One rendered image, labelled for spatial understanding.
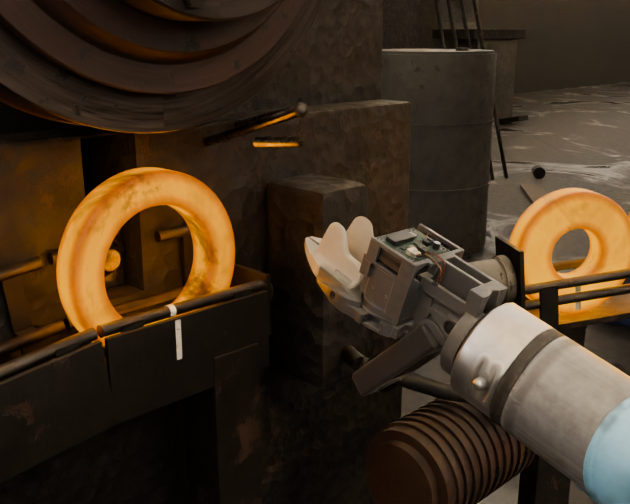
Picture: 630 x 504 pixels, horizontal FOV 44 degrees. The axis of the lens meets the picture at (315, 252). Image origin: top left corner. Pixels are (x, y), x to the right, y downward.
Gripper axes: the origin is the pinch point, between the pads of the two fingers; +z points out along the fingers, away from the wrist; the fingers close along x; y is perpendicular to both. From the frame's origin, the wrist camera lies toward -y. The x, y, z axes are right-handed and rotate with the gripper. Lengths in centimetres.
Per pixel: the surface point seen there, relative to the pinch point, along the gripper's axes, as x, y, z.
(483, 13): -956, -148, 598
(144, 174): 14.3, 5.9, 9.9
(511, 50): -704, -127, 390
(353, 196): -11.1, 1.6, 5.8
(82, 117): 21.1, 12.0, 10.0
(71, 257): 22.0, -0.3, 8.3
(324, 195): -6.9, 2.1, 6.4
